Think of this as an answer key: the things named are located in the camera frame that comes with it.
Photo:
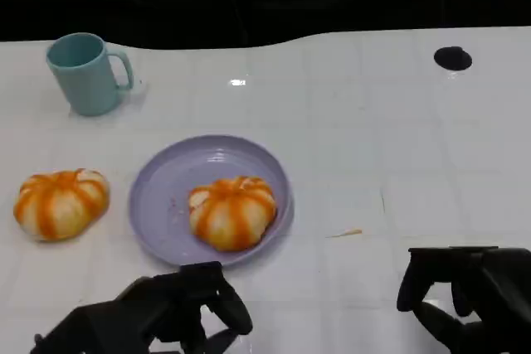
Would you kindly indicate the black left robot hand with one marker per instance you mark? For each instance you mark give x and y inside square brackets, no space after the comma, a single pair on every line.
[124,321]

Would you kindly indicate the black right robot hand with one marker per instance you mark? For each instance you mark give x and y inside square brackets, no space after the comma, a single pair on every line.
[498,287]

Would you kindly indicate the orange and white bread roll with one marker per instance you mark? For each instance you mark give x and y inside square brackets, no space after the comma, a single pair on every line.
[232,213]
[60,205]

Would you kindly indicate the lilac plate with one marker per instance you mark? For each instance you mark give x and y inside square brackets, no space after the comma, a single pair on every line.
[166,188]

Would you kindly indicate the pale green mug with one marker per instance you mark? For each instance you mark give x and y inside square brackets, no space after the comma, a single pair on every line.
[85,80]

